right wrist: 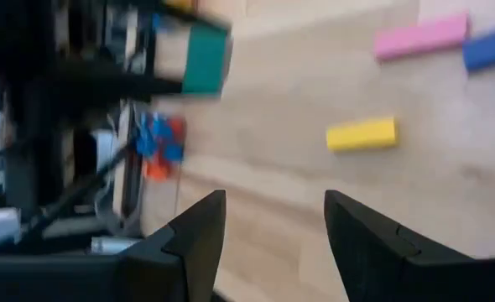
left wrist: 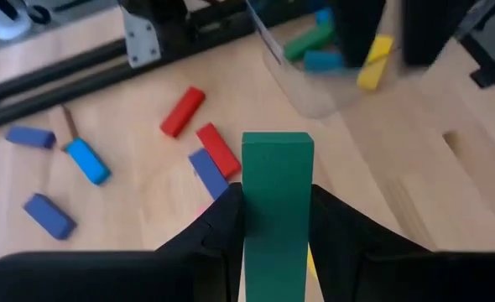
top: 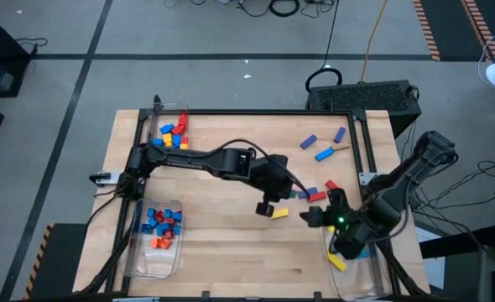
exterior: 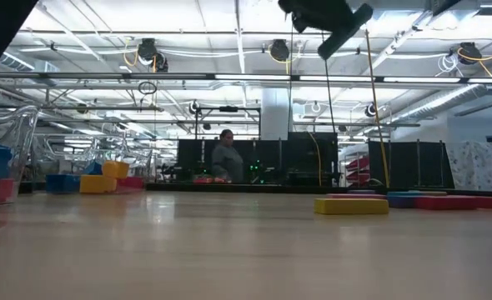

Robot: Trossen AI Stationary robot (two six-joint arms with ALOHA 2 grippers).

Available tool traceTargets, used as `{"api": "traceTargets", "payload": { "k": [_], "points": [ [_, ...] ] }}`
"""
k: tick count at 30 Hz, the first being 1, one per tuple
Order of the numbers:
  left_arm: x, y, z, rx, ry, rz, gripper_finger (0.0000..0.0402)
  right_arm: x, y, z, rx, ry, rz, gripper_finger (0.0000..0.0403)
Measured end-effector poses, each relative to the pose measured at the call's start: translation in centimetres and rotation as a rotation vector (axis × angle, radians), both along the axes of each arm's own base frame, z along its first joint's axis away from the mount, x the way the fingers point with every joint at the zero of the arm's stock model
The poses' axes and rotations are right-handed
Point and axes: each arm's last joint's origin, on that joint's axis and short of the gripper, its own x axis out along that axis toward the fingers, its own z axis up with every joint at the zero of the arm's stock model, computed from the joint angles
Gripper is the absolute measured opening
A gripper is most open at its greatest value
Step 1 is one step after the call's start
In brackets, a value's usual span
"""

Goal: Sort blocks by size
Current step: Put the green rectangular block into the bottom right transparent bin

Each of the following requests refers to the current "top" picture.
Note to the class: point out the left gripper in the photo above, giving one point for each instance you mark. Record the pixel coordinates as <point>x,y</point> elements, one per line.
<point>272,176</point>

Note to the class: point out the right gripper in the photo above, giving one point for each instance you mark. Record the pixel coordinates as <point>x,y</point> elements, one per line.
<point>352,232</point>

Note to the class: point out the green long wooden block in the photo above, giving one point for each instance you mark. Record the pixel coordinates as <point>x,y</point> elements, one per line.
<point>293,194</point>

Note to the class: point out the red long wooden block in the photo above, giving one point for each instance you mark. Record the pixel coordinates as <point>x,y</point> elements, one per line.
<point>331,184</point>
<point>316,196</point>

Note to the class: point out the yellow long wooden block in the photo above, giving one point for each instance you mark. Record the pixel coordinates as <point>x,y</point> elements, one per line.
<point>279,213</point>
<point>337,262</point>

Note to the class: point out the light blue long block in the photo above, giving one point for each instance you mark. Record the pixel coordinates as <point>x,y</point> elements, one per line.
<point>324,154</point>
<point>363,253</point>

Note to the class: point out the thin plain wooden stick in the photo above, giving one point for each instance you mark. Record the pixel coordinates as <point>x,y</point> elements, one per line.
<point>342,147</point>

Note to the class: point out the clear plastic bin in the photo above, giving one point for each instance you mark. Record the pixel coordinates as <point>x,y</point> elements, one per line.
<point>159,113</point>
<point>356,285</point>
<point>151,264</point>

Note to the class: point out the small blue plastic brick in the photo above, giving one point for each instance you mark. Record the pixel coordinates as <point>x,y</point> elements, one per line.
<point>165,226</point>
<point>168,213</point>
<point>152,222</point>
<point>176,230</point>
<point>147,228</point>
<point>159,232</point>

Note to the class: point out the small red plastic brick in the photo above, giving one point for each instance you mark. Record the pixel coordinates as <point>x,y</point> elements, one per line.
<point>159,216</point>
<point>168,234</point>
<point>170,220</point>

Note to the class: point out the small orange plastic brick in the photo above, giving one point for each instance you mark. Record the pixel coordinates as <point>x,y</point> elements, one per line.
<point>154,242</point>
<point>164,242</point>

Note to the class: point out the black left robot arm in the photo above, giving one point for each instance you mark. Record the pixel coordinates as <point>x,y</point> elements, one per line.
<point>189,159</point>

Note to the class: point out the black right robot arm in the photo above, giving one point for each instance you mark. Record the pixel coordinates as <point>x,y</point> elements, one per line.
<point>398,189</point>

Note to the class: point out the black perforated computer case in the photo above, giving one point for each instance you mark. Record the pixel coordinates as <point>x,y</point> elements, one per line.
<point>363,100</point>

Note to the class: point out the black desk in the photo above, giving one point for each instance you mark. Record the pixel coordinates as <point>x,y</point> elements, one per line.
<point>457,243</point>

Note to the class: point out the black floor mat striped edges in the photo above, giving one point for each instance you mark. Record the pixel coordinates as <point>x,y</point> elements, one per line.
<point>449,25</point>
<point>56,268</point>

